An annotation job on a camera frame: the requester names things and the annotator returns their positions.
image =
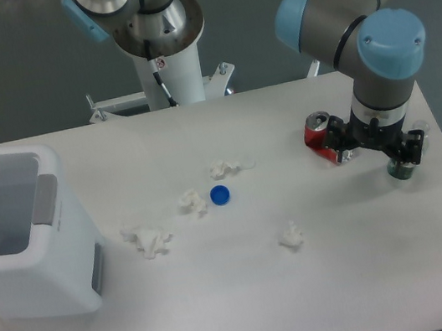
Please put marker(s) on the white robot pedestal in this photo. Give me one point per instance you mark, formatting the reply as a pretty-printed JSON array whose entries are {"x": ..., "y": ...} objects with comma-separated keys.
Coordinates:
[{"x": 163, "y": 47}]

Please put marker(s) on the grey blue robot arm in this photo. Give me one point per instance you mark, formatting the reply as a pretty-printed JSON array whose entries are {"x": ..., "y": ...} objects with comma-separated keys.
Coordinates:
[{"x": 381, "y": 49}]

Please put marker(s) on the crushed red soda can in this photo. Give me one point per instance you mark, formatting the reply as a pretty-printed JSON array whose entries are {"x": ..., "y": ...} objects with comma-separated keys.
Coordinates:
[{"x": 314, "y": 133}]

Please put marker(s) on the clear plastic bottle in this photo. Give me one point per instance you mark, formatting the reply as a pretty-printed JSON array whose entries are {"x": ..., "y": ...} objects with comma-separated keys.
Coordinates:
[{"x": 403, "y": 171}]

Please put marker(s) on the blue bottle cap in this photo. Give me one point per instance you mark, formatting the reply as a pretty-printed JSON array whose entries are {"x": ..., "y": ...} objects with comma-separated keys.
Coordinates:
[{"x": 220, "y": 195}]

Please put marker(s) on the white plastic trash bin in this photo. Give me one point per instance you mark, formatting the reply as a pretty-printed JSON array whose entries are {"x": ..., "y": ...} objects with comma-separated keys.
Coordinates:
[{"x": 50, "y": 260}]

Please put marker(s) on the crumpled white paper ball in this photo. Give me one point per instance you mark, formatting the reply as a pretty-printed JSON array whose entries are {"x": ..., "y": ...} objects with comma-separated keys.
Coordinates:
[
  {"x": 219, "y": 169},
  {"x": 292, "y": 237},
  {"x": 191, "y": 202},
  {"x": 149, "y": 241}
]

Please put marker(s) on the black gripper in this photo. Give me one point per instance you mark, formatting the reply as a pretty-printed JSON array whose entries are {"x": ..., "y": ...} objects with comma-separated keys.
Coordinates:
[{"x": 402, "y": 147}]

